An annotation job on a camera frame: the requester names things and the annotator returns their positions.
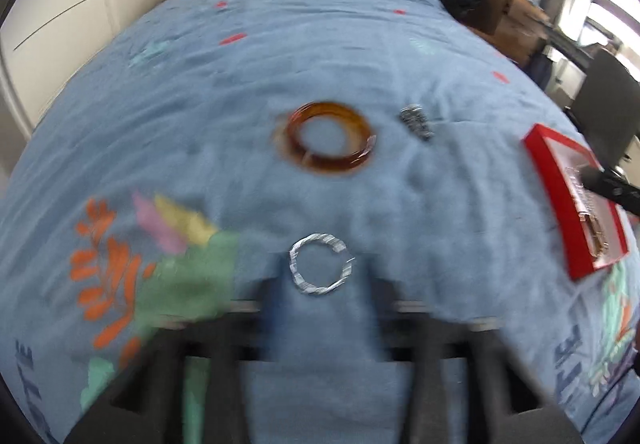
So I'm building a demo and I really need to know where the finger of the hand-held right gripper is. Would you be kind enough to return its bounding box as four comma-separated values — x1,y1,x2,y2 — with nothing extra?
582,166,640,217

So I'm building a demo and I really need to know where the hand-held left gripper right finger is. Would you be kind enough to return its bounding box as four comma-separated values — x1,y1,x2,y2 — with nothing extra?
360,263,586,444

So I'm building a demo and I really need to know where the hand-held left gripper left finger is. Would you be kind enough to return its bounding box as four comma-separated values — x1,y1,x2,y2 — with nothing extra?
65,266,291,444

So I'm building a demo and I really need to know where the silver twisted bracelet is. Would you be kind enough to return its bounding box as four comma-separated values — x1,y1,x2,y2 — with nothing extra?
288,232,355,297

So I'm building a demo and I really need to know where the red cardboard box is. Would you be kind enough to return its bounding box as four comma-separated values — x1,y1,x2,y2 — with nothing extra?
522,123,632,281

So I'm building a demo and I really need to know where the brown marbled bangle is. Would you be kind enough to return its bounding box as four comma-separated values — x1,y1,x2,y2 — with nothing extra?
578,211,609,257

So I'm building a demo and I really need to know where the dark chair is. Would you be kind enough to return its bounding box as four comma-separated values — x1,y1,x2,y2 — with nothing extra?
572,47,640,165

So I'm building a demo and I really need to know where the grey desk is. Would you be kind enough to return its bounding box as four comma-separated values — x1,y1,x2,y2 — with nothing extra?
547,18,627,60

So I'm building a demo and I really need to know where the amber bangle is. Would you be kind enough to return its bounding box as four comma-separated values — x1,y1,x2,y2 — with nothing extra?
282,100,377,177

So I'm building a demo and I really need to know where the wooden drawer cabinet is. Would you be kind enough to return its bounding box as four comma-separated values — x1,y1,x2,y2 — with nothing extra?
474,0,554,68

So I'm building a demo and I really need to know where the blue printed blanket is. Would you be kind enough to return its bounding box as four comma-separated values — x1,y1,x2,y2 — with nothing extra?
0,0,640,444

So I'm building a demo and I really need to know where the dark silver link bracelet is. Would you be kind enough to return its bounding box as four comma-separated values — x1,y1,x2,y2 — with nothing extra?
398,104,435,143

